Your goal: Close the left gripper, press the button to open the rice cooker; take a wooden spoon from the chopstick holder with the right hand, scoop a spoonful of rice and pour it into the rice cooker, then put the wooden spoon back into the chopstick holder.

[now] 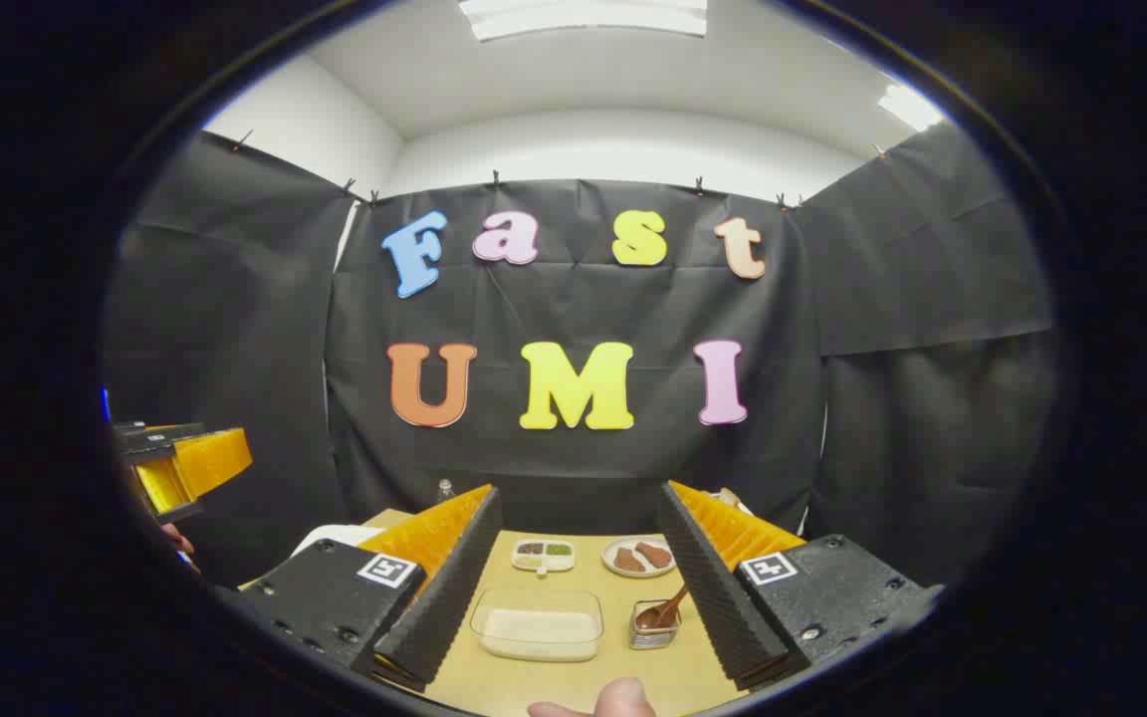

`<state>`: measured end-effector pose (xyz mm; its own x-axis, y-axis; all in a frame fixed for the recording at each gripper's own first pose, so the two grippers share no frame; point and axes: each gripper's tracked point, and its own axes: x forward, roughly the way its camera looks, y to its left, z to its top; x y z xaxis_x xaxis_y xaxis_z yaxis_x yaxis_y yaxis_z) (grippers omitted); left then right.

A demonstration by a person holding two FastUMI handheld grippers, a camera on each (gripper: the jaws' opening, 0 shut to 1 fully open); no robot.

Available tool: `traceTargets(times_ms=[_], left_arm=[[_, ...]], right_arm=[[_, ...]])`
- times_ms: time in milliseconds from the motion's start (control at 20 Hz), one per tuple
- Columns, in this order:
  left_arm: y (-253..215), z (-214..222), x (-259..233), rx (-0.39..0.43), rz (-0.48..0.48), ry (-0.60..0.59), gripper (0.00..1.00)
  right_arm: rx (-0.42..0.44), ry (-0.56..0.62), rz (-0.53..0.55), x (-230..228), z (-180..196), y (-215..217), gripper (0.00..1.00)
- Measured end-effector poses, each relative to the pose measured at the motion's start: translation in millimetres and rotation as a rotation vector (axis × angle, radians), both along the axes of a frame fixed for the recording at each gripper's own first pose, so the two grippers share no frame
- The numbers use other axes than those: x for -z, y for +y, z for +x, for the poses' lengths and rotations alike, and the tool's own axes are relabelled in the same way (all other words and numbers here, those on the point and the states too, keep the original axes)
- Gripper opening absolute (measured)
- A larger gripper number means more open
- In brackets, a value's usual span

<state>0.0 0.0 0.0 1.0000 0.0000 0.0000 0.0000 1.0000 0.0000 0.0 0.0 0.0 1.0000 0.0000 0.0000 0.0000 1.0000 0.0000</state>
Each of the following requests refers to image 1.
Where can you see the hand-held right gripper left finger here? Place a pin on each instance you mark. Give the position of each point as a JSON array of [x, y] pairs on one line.
[[454, 588]]

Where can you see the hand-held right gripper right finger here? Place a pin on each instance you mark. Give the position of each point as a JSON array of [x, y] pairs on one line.
[[708, 588]]

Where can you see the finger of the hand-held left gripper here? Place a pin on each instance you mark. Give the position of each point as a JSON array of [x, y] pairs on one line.
[[205, 463]]

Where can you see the brown wooden spoon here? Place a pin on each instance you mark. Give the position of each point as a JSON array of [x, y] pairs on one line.
[[661, 612]]

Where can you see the uncooked white rice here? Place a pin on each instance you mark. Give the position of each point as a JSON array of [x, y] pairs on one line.
[[539, 634]]

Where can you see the white rice cooker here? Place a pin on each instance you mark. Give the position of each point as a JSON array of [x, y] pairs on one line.
[[340, 536]]

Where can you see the white round plate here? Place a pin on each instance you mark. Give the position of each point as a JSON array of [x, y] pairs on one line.
[[639, 573]]

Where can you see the white divided grain dish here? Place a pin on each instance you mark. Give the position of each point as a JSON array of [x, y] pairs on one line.
[[534, 561]]

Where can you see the clear plastic water bottle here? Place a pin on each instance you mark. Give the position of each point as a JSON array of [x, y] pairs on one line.
[[445, 491]]

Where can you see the black backdrop cloth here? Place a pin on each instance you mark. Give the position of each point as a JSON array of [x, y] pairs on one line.
[[583, 299]]

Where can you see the ceiling light panel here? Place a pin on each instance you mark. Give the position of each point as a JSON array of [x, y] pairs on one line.
[[910, 107]]

